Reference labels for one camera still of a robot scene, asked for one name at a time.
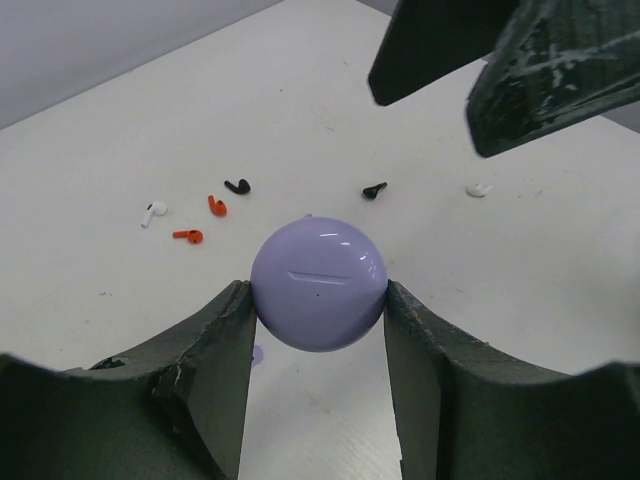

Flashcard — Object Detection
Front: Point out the orange earbud lower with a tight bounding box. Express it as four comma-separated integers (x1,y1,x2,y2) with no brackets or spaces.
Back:
172,229,204,245

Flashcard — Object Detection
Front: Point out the black earbud right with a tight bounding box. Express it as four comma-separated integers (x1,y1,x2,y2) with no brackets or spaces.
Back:
361,182,388,200

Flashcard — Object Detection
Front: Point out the white earbud right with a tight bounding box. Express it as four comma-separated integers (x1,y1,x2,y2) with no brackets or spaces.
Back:
466,184,494,199

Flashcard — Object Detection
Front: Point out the purple round earbud charging case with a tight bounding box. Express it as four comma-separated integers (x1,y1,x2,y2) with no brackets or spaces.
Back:
250,216,388,352

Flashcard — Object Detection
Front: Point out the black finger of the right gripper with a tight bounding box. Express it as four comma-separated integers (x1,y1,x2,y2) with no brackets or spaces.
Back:
466,1,639,158
368,0,519,106

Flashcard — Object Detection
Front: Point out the orange earbud upper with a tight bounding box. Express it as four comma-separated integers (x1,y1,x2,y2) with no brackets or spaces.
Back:
207,195,228,218

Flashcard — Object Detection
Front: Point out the black earbud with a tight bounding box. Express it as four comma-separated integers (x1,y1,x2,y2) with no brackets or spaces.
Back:
361,182,388,200
224,178,251,196

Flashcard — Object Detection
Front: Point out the purple earbud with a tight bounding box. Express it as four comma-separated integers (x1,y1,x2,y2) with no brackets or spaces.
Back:
252,345,264,367

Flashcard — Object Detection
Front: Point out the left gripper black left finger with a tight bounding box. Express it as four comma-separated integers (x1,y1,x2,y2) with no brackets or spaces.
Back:
1,281,256,479

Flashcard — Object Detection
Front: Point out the white earbud near orange ones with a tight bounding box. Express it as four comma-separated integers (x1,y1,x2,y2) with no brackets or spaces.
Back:
141,201,168,228

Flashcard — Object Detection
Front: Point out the black earbud left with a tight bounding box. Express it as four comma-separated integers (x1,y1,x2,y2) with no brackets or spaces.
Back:
224,178,251,196

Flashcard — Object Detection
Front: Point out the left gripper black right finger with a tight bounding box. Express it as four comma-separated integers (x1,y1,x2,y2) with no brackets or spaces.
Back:
384,282,639,479

